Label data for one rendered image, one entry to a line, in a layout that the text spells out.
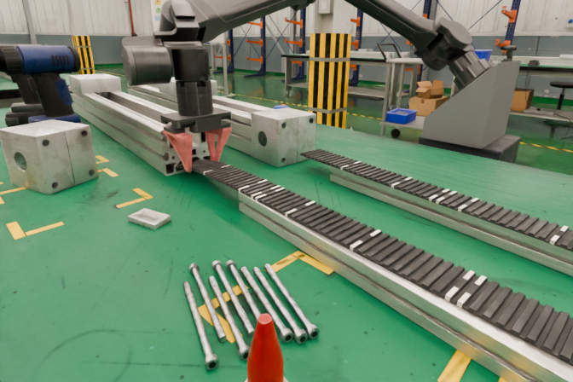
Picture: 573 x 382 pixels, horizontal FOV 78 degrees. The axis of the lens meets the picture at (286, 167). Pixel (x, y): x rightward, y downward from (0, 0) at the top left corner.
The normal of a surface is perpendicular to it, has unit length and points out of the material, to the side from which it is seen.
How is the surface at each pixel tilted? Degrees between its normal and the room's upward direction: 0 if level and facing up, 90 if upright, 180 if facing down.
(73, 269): 0
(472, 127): 90
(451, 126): 90
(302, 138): 90
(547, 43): 90
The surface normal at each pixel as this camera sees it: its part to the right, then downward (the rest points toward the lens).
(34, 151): -0.43, 0.30
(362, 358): 0.01, -0.94
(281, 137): 0.64, 0.26
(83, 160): 0.90, 0.15
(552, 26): -0.70, 0.23
